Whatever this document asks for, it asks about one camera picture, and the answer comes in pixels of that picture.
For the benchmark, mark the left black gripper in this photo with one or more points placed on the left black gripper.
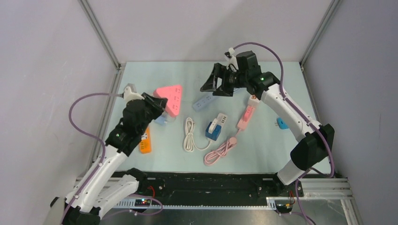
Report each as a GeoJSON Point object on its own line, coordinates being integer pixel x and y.
{"type": "Point", "coordinates": [158, 104]}

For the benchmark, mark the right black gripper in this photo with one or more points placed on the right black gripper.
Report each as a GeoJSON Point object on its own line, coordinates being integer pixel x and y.
{"type": "Point", "coordinates": [220, 71]}

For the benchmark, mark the pink triangular power strip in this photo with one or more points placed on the pink triangular power strip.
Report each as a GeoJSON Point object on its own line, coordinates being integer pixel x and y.
{"type": "Point", "coordinates": [174, 96]}

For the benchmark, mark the white plug adapter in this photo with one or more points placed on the white plug adapter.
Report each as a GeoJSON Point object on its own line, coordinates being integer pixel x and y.
{"type": "Point", "coordinates": [213, 129]}

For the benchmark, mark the dark blue cube socket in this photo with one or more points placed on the dark blue cube socket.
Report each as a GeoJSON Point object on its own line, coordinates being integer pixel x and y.
{"type": "Point", "coordinates": [211, 137]}

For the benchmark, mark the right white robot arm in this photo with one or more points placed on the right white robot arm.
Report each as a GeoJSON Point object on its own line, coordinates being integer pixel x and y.
{"type": "Point", "coordinates": [314, 139]}

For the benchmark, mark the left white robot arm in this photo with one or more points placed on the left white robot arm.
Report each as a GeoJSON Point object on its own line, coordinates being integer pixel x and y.
{"type": "Point", "coordinates": [88, 203]}

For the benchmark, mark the light blue plug adapter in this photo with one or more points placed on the light blue plug adapter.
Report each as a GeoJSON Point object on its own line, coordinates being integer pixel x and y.
{"type": "Point", "coordinates": [281, 124]}

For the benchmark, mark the light blue power strip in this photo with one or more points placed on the light blue power strip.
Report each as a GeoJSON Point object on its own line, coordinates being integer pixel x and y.
{"type": "Point", "coordinates": [203, 102]}

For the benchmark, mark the small light blue charger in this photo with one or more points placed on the small light blue charger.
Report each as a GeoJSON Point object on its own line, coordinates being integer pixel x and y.
{"type": "Point", "coordinates": [164, 119]}

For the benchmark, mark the white power strip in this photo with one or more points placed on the white power strip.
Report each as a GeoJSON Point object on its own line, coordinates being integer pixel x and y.
{"type": "Point", "coordinates": [221, 119]}

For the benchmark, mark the light blue table mat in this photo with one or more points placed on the light blue table mat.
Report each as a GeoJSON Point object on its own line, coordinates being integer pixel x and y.
{"type": "Point", "coordinates": [182, 146]}

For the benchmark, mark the orange power strip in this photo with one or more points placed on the orange power strip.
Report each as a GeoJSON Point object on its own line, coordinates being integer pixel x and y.
{"type": "Point", "coordinates": [145, 144]}

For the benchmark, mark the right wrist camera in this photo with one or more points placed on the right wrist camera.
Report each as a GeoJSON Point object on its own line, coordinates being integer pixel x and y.
{"type": "Point", "coordinates": [231, 60]}

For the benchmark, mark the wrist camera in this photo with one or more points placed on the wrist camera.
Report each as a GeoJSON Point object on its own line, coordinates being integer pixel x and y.
{"type": "Point", "coordinates": [231, 60]}
{"type": "Point", "coordinates": [130, 93]}

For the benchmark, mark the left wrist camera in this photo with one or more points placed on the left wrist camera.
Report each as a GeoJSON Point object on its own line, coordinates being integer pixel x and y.
{"type": "Point", "coordinates": [130, 93]}

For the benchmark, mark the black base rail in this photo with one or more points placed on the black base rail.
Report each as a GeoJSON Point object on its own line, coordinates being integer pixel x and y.
{"type": "Point", "coordinates": [213, 189]}

